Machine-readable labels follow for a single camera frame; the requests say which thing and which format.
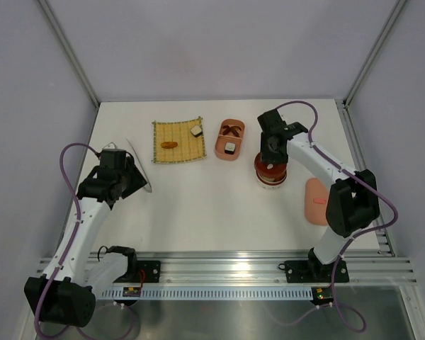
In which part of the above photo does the red round bowl lid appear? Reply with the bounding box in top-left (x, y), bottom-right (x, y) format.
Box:
top-left (254, 152), bottom-right (287, 178)

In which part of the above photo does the white black sushi cube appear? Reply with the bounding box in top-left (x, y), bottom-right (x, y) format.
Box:
top-left (224, 142), bottom-right (236, 154)

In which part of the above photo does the pink lunch box lid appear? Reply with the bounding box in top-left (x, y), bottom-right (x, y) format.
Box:
top-left (304, 178), bottom-right (329, 226)

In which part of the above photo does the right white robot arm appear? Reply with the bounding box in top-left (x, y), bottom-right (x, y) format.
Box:
top-left (258, 109), bottom-right (380, 283)

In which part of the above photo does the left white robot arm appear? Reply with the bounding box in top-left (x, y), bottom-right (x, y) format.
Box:
top-left (24, 148), bottom-right (147, 328)

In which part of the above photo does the pink oval lunch box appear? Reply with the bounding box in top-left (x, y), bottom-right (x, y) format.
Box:
top-left (215, 118), bottom-right (245, 162)

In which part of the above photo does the round metal bowl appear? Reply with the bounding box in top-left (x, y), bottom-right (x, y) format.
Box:
top-left (256, 172), bottom-right (287, 190)

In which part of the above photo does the orange carrot piece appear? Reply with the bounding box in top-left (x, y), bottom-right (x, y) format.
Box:
top-left (161, 142), bottom-right (178, 149)

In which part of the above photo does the yellow bamboo mat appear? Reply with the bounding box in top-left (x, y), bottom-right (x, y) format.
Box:
top-left (152, 116), bottom-right (207, 164)

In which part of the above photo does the white brown sushi cube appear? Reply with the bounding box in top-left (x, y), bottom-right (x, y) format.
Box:
top-left (190, 125), bottom-right (203, 137)

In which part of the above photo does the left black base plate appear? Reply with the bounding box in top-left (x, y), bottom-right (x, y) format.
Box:
top-left (113, 260), bottom-right (162, 283)

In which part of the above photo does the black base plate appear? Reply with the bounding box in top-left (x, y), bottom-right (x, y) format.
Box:
top-left (278, 260), bottom-right (349, 283)
top-left (113, 260), bottom-right (162, 283)

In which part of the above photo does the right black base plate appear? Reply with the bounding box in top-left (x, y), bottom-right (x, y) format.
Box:
top-left (278, 260), bottom-right (349, 283)

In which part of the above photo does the white slotted cable duct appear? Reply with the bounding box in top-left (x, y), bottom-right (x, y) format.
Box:
top-left (97, 286), bottom-right (313, 301)

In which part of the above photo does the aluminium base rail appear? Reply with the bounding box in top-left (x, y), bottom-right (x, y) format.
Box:
top-left (38, 250), bottom-right (419, 288)

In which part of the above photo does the left aluminium frame post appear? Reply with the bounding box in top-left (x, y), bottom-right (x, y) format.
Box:
top-left (35, 0), bottom-right (101, 110)

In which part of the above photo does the aluminium frame post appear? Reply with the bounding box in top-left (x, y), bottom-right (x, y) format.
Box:
top-left (343, 0), bottom-right (410, 109)
top-left (35, 0), bottom-right (101, 110)

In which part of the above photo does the right aluminium frame post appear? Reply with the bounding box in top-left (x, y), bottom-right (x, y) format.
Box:
top-left (343, 0), bottom-right (410, 109)

